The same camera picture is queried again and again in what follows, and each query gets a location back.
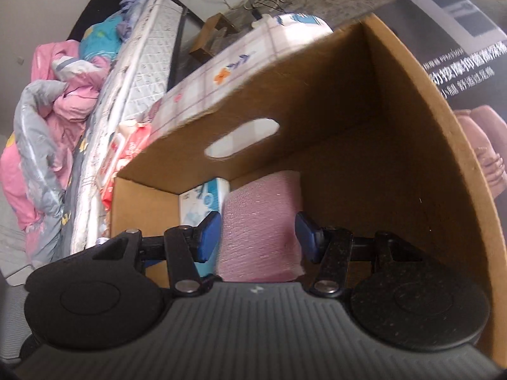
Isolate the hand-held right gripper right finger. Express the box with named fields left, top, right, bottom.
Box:
left=295, top=211, right=421, bottom=297

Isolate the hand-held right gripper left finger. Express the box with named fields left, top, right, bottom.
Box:
left=92, top=211, right=222, bottom=298

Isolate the pink foam-textured soft pack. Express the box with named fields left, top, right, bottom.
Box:
left=218, top=170, right=306, bottom=284

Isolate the brown cardboard box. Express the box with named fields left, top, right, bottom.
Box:
left=111, top=13, right=498, bottom=359

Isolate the white and blue packet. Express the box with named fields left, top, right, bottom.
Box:
left=178, top=178, right=231, bottom=278

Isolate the red and white packet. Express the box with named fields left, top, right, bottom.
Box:
left=97, top=121, right=160, bottom=211

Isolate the white quilted mattress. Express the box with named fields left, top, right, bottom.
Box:
left=69, top=0, right=187, bottom=255

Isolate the small open cardboard box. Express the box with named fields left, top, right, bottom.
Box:
left=188, top=13, right=239, bottom=64

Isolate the pink and grey quilt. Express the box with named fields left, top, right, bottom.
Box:
left=0, top=41, right=108, bottom=270

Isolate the blue cartoon print pillow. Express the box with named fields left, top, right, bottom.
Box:
left=79, top=22, right=128, bottom=61

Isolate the large printed floor poster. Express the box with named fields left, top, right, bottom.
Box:
left=404, top=0, right=507, bottom=226

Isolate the light purple cloth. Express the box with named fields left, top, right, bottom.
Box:
left=118, top=0, right=176, bottom=41

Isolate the black metal bed frame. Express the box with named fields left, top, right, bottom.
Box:
left=166, top=0, right=207, bottom=92

